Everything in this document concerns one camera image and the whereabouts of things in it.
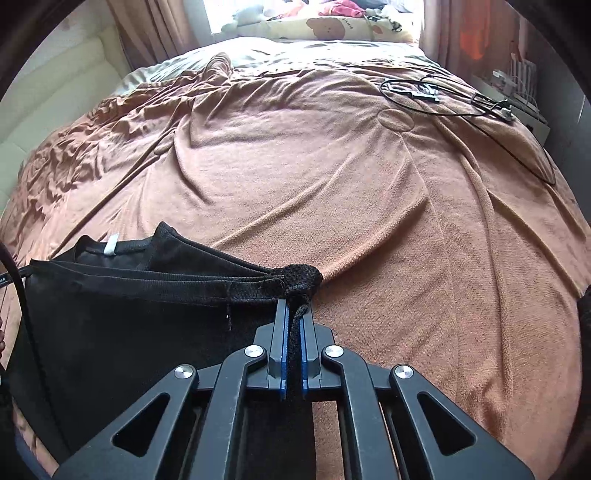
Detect cream padded headboard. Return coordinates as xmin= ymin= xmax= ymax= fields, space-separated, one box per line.
xmin=0 ymin=23 xmax=132 ymax=217

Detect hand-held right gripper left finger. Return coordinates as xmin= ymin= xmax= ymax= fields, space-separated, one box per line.
xmin=53 ymin=299 xmax=289 ymax=480

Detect red cloth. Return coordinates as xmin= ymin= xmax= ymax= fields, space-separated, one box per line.
xmin=323 ymin=0 xmax=365 ymax=19

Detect white nightstand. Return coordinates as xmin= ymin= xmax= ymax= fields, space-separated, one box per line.
xmin=471 ymin=69 xmax=552 ymax=148

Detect white rack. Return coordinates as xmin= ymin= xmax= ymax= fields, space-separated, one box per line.
xmin=492 ymin=41 xmax=539 ymax=107

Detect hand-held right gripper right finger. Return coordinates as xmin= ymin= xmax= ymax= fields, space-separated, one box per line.
xmin=300 ymin=318 xmax=536 ymax=480

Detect pale bed sheet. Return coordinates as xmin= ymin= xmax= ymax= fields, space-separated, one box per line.
xmin=111 ymin=37 xmax=444 ymax=95

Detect brown fleece blanket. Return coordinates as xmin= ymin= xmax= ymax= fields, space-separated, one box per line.
xmin=0 ymin=53 xmax=591 ymax=480

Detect black cable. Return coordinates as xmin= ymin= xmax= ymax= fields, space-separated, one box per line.
xmin=381 ymin=76 xmax=557 ymax=186

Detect bear print pillow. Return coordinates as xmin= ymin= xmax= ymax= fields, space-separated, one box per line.
xmin=231 ymin=14 xmax=421 ymax=44

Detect beige curtain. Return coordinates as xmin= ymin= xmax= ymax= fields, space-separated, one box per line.
xmin=106 ymin=0 xmax=213 ymax=79
xmin=418 ymin=0 xmax=467 ymax=70

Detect black mesh shorts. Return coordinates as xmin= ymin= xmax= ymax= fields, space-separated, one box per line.
xmin=4 ymin=222 xmax=324 ymax=480

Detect small black device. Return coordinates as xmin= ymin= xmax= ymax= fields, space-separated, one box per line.
xmin=471 ymin=92 xmax=515 ymax=125

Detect left hand-held gripper cable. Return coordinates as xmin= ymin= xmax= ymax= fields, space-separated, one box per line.
xmin=0 ymin=242 xmax=56 ymax=416

